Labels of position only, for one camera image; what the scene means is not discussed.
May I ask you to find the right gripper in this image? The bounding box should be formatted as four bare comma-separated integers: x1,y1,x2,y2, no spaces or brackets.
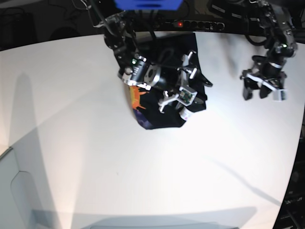
152,50,213,114

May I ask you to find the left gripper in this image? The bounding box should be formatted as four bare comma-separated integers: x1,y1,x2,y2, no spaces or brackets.
240,61,286,100

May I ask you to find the black T-shirt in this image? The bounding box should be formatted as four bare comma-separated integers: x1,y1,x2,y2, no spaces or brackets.
118,33,213,130

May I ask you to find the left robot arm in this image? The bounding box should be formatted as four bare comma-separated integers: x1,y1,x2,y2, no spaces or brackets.
240,0,298,102

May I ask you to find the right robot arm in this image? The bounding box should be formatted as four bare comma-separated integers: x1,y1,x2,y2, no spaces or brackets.
95,10,212,113

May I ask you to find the black power strip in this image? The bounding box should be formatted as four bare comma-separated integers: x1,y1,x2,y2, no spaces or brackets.
157,20,226,31

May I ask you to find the blue box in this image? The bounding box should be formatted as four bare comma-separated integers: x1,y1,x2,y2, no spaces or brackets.
114,0,183,10

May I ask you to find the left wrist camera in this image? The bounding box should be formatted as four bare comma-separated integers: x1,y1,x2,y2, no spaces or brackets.
273,89,287,102

